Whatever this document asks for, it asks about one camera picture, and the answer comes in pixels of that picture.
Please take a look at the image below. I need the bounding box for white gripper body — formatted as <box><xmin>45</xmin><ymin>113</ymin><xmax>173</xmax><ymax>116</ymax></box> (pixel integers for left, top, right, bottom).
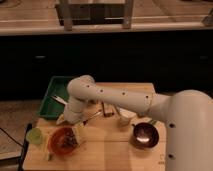
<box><xmin>63</xmin><ymin>98</ymin><xmax>86</xmax><ymax>125</ymax></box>

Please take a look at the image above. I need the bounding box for dark grapes bunch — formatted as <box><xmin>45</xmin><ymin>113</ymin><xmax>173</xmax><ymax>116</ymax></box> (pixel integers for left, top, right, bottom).
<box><xmin>61</xmin><ymin>133</ymin><xmax>78</xmax><ymax>148</ymax></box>

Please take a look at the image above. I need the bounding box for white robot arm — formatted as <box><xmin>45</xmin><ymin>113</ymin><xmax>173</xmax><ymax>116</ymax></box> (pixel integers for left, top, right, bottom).
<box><xmin>64</xmin><ymin>75</ymin><xmax>213</xmax><ymax>171</ymax></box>

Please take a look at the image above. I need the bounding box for red bowl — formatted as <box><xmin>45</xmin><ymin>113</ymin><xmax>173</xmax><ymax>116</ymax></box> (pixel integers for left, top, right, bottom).
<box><xmin>48</xmin><ymin>126</ymin><xmax>84</xmax><ymax>156</ymax></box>

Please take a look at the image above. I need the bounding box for dark purple bowl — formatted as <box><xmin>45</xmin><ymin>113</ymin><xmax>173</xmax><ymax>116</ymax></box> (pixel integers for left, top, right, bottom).
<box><xmin>132</xmin><ymin>122</ymin><xmax>159</xmax><ymax>148</ymax></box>

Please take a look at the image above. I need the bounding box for white fork in tray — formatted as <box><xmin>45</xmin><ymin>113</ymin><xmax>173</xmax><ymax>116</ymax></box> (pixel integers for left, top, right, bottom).
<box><xmin>51</xmin><ymin>95</ymin><xmax>67</xmax><ymax>105</ymax></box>

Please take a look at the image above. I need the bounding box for metal spoon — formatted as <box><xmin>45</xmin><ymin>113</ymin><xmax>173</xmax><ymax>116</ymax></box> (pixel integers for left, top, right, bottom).
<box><xmin>82</xmin><ymin>110</ymin><xmax>102</xmax><ymax>125</ymax></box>

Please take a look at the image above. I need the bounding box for green plastic tray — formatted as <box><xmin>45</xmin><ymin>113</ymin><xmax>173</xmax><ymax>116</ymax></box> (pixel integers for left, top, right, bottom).
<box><xmin>38</xmin><ymin>76</ymin><xmax>72</xmax><ymax>120</ymax></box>

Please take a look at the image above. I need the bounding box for light green cup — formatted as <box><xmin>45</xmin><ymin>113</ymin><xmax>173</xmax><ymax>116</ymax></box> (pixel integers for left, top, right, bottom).
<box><xmin>26</xmin><ymin>128</ymin><xmax>43</xmax><ymax>145</ymax></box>

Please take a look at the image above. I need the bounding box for white cup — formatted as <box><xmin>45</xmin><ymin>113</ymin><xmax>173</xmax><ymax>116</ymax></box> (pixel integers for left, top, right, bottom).
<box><xmin>119</xmin><ymin>108</ymin><xmax>136</xmax><ymax>126</ymax></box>

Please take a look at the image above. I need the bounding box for green vegetable piece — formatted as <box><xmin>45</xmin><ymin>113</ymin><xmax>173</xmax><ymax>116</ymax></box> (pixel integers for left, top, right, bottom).
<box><xmin>148</xmin><ymin>119</ymin><xmax>157</xmax><ymax>125</ymax></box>

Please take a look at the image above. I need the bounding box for small brown frame object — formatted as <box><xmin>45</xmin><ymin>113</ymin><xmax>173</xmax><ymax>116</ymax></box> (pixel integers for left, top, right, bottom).
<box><xmin>101</xmin><ymin>103</ymin><xmax>114</xmax><ymax>117</ymax></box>

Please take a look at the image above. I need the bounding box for wooden stool frame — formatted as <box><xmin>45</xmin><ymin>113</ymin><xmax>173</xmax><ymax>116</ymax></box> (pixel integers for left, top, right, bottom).
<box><xmin>55</xmin><ymin>0</ymin><xmax>134</xmax><ymax>31</ymax></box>

